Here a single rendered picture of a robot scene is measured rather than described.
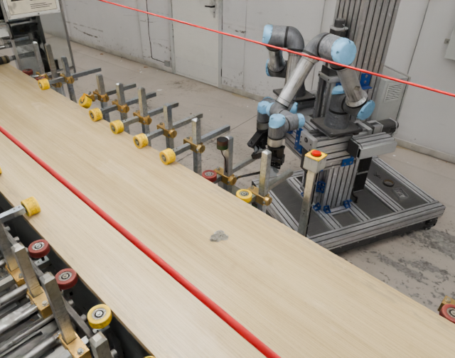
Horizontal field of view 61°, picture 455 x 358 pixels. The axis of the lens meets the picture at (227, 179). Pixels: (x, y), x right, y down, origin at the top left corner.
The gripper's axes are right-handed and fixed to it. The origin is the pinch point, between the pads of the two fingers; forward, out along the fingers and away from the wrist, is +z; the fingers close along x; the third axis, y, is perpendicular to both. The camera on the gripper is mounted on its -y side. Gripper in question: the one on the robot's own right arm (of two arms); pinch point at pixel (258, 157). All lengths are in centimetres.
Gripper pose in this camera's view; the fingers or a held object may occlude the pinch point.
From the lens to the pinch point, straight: 237.2
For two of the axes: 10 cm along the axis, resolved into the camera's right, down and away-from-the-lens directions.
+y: 6.9, -4.1, 6.0
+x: -7.3, -4.1, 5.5
